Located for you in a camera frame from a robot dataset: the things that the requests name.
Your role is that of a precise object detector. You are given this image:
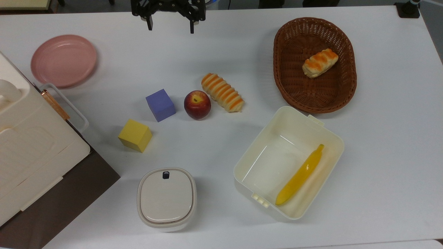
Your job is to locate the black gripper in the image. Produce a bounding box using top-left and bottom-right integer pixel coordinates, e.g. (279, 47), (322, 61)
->
(130, 0), (207, 34)

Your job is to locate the long striped bread loaf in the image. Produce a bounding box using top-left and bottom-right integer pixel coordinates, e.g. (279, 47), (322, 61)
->
(201, 73), (245, 113)

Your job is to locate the brown wicker basket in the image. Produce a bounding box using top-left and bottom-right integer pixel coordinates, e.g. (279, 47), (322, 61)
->
(273, 17), (357, 114)

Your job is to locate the short glazed bread roll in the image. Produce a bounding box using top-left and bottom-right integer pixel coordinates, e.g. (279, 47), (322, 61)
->
(302, 48), (339, 79)

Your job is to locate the purple foam cube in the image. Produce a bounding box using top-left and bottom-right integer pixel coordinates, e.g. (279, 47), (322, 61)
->
(145, 89), (176, 122)

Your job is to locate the red apple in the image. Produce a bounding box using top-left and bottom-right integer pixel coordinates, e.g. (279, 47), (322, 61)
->
(184, 90), (211, 120)

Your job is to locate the pink round plate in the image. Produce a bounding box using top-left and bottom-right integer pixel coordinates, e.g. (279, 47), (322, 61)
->
(30, 34), (98, 88)

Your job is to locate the yellow foam cube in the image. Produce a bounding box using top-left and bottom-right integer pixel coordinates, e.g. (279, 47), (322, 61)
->
(118, 119), (153, 153)

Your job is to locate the cream open plastic box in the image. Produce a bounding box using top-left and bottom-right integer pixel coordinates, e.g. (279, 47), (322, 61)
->
(233, 106), (345, 220)

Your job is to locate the white lidded square container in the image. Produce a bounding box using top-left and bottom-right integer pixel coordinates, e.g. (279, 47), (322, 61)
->
(137, 168), (197, 232)

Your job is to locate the cream toaster oven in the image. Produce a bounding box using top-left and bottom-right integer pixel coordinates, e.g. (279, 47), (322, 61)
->
(0, 52), (91, 227)

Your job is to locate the yellow banana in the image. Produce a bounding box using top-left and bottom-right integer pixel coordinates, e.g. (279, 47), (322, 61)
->
(275, 144), (325, 206)

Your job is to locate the dark brown mat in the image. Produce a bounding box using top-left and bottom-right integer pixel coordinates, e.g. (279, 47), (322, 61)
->
(0, 119), (121, 249)

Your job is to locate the black clamp mount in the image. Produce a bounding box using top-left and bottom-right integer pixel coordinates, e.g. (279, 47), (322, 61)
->
(395, 0), (421, 19)

